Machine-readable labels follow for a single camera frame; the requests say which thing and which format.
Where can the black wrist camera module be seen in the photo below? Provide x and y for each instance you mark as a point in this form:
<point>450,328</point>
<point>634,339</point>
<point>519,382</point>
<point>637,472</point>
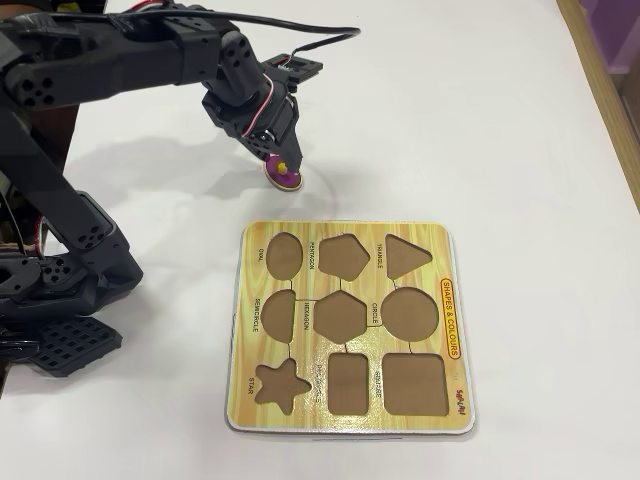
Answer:
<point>305,65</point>

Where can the purple oval piece yellow pin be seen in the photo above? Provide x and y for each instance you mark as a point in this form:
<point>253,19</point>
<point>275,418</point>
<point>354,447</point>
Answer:
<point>286,180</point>

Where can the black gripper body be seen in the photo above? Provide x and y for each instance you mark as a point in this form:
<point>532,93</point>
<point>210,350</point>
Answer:
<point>281,136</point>

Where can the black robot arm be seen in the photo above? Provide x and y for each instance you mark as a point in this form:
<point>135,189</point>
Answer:
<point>40,170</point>

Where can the seated person brown leg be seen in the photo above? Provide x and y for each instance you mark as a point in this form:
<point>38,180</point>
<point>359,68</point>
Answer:
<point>57,130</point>

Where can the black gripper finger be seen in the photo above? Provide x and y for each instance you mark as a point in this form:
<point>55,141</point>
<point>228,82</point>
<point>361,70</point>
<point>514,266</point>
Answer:
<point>262,146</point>
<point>295,149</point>

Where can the wooden shape puzzle board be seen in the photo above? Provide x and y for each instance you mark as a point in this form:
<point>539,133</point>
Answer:
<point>370,345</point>

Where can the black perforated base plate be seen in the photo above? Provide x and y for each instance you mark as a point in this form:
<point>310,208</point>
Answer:
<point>75,345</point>

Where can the yellow black garment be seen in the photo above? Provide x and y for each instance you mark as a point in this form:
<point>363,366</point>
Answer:
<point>75,5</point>

